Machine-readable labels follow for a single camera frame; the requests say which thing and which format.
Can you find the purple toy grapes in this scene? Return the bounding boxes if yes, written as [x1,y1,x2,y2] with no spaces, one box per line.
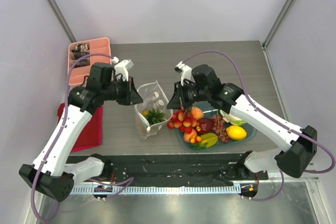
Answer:
[212,114,229,144]

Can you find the dark red toy apple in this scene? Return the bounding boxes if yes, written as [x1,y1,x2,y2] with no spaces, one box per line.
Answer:
[195,118,214,134]

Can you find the orange toy pineapple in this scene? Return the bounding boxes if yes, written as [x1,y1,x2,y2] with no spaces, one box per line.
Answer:
[140,108,166,134]

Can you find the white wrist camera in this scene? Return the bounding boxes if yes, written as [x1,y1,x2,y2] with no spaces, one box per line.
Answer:
[111,57,134,81]
[174,61,192,86]

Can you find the red cherry bunch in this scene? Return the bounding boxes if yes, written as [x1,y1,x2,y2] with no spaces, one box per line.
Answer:
[166,109,197,134]

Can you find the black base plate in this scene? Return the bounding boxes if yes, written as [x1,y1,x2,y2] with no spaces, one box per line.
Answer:
[68,152,270,187]

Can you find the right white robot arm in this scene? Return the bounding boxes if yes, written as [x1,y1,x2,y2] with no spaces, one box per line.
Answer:
[167,62,317,179]

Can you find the red folded cloth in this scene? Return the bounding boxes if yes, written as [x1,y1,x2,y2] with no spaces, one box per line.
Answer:
[71,106,103,153]

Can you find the white toy cauliflower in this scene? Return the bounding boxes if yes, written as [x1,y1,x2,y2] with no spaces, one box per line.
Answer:
[219,110,246,126]

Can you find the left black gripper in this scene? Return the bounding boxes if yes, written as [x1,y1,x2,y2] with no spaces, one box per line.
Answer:
[102,77,143,106]

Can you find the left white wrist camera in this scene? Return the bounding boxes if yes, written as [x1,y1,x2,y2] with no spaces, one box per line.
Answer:
[111,57,134,81]

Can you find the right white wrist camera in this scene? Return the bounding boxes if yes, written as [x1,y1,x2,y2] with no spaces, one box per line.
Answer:
[174,61,192,86]

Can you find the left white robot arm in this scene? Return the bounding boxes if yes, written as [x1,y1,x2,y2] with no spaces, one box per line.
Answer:
[19,60,143,202]

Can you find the orange toy peach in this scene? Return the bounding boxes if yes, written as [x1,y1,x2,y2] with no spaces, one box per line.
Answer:
[189,106,204,120]

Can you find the small orange cherry cluster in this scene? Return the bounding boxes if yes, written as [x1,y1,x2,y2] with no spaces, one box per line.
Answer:
[190,135,202,144]

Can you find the yellow green toy starfruit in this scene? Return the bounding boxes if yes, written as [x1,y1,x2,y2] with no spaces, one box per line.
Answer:
[191,133,218,150]

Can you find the clear zip top bag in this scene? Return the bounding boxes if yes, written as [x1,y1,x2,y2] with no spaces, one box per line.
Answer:
[134,81,173,140]

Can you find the pink compartment organizer box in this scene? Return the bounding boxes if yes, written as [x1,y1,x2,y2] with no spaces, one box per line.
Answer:
[68,37,111,87]

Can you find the slotted white cable duct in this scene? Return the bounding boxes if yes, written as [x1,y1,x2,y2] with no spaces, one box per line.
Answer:
[70,183,241,196]

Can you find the yellow toy lemon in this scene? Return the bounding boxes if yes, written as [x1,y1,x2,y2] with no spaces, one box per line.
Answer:
[226,125,247,141]

